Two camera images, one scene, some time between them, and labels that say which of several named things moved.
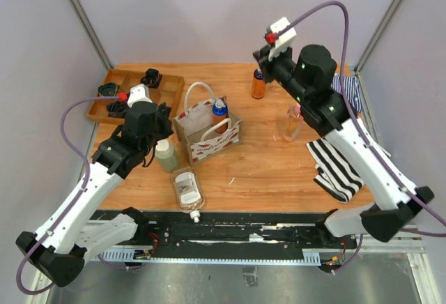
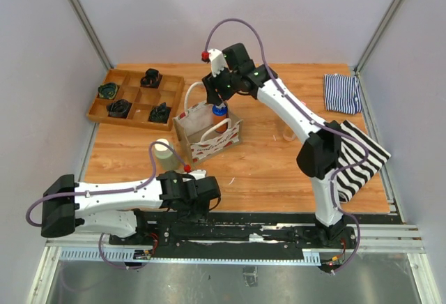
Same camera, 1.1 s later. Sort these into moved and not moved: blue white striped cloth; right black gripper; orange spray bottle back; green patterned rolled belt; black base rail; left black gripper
Moved: left black gripper; right black gripper
Not moved: black base rail; green patterned rolled belt; orange spray bottle back; blue white striped cloth
